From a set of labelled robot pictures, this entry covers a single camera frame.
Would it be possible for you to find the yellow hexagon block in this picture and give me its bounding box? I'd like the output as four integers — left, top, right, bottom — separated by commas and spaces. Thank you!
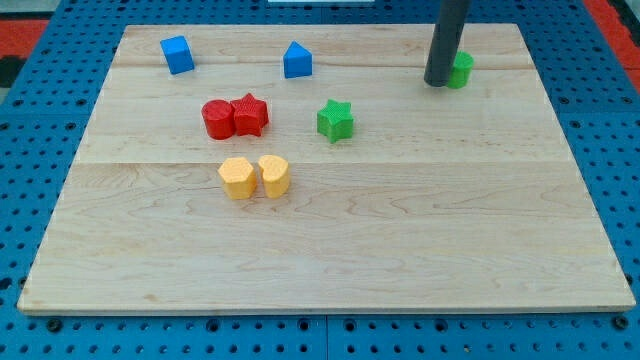
218, 157, 257, 200

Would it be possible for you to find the blue triangular prism block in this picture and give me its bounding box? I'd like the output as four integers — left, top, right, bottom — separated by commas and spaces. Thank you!
283, 41, 313, 79

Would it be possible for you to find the yellow heart block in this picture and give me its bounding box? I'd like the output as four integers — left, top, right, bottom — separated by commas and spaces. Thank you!
258, 155, 291, 199

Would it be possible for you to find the light wooden board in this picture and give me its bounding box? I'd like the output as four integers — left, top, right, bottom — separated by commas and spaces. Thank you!
17, 24, 636, 316

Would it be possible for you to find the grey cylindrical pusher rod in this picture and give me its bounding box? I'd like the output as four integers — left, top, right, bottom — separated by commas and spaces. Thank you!
424, 0, 471, 87

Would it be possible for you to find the blue cube block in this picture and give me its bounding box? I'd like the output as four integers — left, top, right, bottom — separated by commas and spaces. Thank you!
160, 35, 195, 75

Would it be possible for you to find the red star block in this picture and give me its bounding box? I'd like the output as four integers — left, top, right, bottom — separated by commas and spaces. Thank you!
231, 93, 269, 137

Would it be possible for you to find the red cylinder block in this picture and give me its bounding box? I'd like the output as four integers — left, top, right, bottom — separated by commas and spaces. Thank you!
201, 99, 236, 140

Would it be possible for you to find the green star block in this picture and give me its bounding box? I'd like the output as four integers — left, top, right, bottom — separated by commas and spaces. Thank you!
317, 99, 354, 143

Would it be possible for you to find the green cylinder block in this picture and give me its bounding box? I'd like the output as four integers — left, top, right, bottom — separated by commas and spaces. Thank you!
446, 51, 475, 89

